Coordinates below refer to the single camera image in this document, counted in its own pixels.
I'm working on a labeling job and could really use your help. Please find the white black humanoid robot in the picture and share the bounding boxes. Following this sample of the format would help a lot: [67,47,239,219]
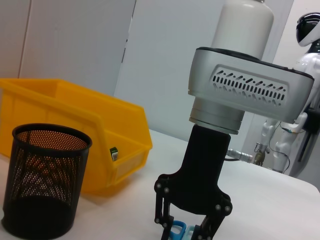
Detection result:
[254,12,320,176]

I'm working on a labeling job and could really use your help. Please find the yellow plastic bin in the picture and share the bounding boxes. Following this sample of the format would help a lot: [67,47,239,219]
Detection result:
[0,78,153,195]

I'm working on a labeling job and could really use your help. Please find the blue scissors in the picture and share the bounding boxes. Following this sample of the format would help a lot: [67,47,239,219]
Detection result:
[169,220,196,240]

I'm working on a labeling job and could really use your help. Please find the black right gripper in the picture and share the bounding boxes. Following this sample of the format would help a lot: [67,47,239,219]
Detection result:
[154,124,234,240]

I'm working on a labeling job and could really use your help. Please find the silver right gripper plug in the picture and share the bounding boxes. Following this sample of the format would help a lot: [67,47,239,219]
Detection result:
[227,147,256,165]

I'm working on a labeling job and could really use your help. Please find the green plastic wrapper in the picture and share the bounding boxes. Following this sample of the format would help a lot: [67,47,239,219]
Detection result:
[109,146,120,162]

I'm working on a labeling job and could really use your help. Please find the black mesh pen holder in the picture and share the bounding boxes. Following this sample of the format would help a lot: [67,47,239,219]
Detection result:
[1,122,93,238]

